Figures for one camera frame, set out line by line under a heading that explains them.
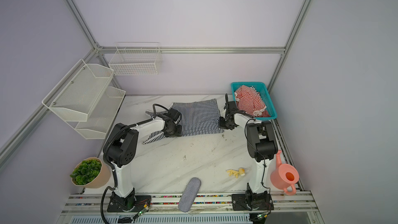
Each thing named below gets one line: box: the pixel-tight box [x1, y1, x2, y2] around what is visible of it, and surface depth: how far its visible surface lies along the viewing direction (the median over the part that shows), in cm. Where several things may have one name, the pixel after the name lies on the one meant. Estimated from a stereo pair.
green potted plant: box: [69, 156, 111, 189], surface depth 74 cm
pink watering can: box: [269, 149, 300, 196], surface depth 74 cm
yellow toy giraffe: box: [225, 168, 246, 179], surface depth 84 cm
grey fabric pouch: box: [177, 177, 202, 213], surface depth 76 cm
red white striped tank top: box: [234, 85, 271, 117], surface depth 113 cm
